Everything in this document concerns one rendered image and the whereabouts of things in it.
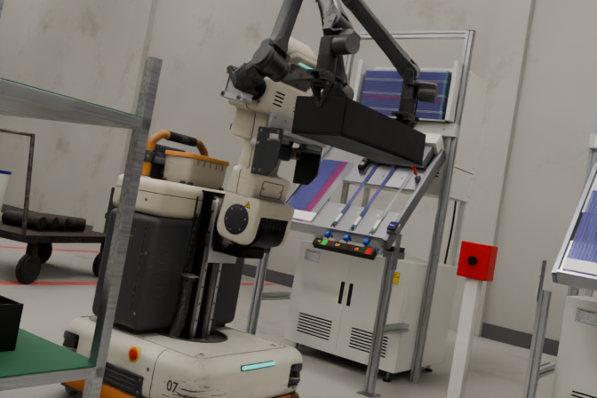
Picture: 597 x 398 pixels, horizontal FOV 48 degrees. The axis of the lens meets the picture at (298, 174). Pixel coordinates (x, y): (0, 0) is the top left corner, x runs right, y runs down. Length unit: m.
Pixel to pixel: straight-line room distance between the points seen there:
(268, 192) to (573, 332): 1.56
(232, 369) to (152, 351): 0.26
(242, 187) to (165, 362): 0.62
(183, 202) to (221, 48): 5.58
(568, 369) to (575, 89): 3.16
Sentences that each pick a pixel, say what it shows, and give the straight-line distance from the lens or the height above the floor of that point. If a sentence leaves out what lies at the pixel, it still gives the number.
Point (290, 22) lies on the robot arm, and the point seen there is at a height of 1.39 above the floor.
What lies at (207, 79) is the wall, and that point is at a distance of 7.88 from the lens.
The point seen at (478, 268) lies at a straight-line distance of 3.11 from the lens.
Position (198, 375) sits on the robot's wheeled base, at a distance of 2.13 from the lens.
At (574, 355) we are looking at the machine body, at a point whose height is 0.37.
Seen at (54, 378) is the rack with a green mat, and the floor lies 0.33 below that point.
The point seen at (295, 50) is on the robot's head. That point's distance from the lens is 2.29.
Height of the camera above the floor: 0.80
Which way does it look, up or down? 3 degrees up
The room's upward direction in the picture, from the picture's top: 10 degrees clockwise
